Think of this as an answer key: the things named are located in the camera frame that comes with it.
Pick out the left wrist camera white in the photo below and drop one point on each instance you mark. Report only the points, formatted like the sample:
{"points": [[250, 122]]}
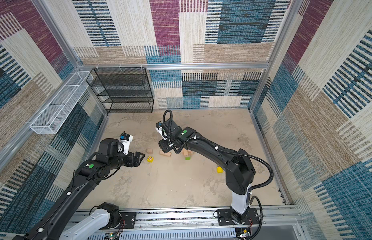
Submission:
{"points": [[125, 140]]}

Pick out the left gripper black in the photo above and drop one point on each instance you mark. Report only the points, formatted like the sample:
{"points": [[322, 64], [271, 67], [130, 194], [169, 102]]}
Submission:
{"points": [[131, 162]]}

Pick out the black wire shelf rack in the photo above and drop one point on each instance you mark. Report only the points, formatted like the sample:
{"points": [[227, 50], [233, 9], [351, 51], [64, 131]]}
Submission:
{"points": [[122, 90]]}

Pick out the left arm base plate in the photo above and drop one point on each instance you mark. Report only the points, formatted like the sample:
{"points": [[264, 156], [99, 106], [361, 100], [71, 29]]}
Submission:
{"points": [[119, 220]]}

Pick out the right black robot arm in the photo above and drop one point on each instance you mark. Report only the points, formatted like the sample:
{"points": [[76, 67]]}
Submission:
{"points": [[238, 168]]}

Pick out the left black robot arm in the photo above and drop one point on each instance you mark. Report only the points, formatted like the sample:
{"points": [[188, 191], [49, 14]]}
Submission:
{"points": [[111, 155]]}

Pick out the aluminium mounting rail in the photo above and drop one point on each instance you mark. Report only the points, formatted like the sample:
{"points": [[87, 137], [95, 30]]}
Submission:
{"points": [[272, 223]]}

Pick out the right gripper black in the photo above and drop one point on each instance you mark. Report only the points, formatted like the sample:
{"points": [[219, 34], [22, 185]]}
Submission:
{"points": [[163, 146]]}

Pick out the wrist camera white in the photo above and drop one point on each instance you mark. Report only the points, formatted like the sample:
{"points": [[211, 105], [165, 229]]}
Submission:
{"points": [[125, 140], [159, 129]]}

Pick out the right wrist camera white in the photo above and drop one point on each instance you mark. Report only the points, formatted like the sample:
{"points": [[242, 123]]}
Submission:
{"points": [[159, 129]]}

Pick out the yellow cube block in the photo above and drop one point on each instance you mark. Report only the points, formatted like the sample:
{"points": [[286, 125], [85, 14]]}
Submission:
{"points": [[150, 159]]}

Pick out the white wire mesh basket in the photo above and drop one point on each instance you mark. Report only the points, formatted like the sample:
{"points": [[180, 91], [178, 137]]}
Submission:
{"points": [[53, 116]]}

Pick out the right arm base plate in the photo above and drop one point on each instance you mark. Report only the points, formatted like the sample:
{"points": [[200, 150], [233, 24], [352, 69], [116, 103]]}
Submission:
{"points": [[228, 217]]}

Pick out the yellow cylinder block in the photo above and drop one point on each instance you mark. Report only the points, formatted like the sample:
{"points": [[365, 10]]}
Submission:
{"points": [[220, 169]]}

